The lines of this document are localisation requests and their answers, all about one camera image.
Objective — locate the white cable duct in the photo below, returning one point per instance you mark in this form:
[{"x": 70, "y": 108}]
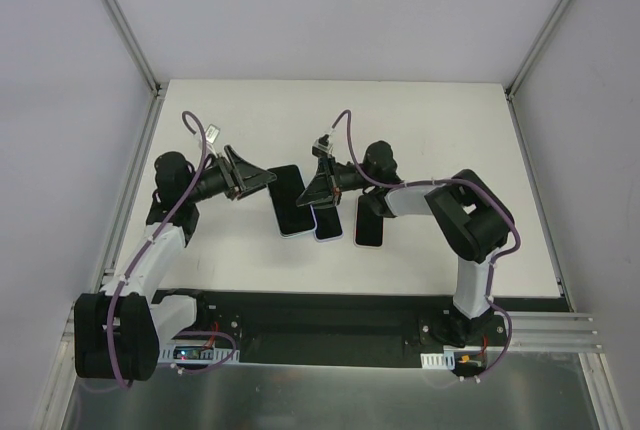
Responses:
[
  {"x": 196, "y": 355},
  {"x": 451, "y": 360}
]

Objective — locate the aluminium frame post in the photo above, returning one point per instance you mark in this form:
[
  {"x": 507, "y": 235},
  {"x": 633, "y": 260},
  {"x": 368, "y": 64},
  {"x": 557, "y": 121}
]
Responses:
[
  {"x": 539, "y": 44},
  {"x": 132, "y": 45}
]

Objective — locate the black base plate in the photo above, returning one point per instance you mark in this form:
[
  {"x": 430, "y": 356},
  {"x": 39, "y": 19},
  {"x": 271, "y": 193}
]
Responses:
[{"x": 340, "y": 330}]

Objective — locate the beige clear phone case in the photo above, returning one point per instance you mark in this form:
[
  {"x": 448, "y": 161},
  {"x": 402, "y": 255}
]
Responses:
[{"x": 356, "y": 230}]

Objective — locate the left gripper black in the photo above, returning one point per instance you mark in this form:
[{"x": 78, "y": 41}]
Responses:
[{"x": 232, "y": 178}]

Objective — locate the aluminium rail right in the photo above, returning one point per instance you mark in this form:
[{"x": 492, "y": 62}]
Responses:
[{"x": 555, "y": 332}]

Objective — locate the left aluminium frame post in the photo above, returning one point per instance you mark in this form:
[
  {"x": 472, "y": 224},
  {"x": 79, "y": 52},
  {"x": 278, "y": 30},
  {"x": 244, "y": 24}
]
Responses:
[{"x": 132, "y": 45}]

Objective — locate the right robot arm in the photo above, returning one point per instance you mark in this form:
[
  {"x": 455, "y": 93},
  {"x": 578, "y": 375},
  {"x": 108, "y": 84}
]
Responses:
[{"x": 473, "y": 221}]

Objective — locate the left white cable duct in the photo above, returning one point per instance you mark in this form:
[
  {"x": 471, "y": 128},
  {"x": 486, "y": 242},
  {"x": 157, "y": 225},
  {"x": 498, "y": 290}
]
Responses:
[{"x": 196, "y": 355}]

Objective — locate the right white cable duct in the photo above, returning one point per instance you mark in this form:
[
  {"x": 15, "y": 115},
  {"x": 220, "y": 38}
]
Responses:
[{"x": 451, "y": 360}]

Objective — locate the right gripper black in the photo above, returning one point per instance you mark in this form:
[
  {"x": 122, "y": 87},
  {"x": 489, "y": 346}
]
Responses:
[{"x": 331, "y": 181}]

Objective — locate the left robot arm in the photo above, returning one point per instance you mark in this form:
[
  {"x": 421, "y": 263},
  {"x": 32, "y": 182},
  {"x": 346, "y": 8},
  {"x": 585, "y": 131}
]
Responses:
[{"x": 120, "y": 329}]

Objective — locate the lavender phone case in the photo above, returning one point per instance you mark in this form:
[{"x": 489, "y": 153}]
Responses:
[{"x": 330, "y": 240}]

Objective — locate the right aluminium frame post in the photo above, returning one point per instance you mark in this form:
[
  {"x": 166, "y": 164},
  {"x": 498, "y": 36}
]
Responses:
[{"x": 539, "y": 44}]

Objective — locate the light blue phone case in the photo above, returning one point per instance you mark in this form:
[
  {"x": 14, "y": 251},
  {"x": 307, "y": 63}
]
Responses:
[{"x": 295, "y": 236}]

